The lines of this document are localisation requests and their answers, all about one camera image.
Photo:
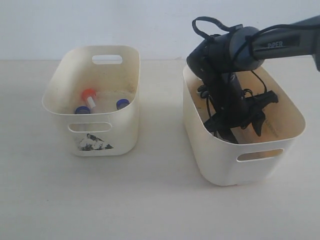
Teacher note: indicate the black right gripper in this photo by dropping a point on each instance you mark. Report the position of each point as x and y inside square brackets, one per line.
[247, 111]

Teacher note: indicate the orange-capped tube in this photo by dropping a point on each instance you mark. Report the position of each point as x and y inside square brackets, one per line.
[89, 97]

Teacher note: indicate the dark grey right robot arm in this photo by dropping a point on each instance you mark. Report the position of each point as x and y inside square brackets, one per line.
[227, 50]

